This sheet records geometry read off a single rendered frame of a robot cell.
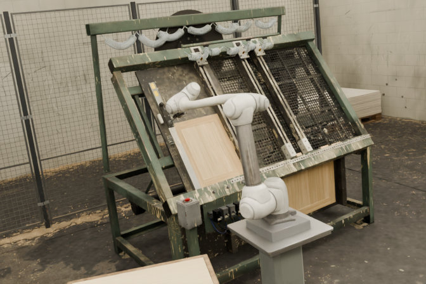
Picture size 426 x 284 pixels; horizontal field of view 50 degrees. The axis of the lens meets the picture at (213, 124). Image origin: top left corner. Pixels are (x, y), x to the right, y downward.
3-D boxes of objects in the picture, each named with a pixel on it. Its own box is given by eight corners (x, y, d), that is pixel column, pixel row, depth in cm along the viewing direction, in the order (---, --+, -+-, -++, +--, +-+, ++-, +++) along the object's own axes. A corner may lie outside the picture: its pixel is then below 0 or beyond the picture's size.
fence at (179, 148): (193, 191, 343) (195, 189, 340) (147, 85, 372) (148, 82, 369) (199, 189, 345) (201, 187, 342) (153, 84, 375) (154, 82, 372)
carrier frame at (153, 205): (184, 315, 341) (170, 211, 324) (114, 251, 455) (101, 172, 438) (374, 222, 457) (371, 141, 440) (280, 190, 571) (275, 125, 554)
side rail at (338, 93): (355, 139, 446) (362, 134, 437) (302, 48, 480) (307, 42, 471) (360, 137, 450) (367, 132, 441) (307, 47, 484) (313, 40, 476)
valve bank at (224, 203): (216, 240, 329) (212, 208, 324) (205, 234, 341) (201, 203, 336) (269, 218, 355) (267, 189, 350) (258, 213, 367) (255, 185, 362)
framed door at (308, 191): (264, 231, 408) (265, 231, 407) (258, 172, 397) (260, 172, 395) (333, 201, 456) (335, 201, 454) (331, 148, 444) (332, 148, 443)
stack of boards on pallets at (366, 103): (276, 147, 763) (274, 114, 751) (243, 137, 853) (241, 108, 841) (381, 120, 872) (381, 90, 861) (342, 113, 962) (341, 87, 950)
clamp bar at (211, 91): (243, 174, 367) (257, 162, 349) (185, 54, 404) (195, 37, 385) (253, 171, 373) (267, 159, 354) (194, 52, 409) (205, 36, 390)
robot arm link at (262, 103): (250, 89, 297) (236, 92, 287) (273, 92, 285) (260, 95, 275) (249, 109, 300) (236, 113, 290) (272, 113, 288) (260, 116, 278)
